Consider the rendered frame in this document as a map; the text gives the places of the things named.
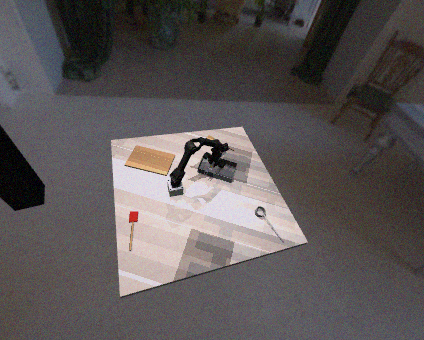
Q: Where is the wooden board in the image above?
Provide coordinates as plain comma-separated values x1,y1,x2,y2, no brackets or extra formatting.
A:
125,145,175,176

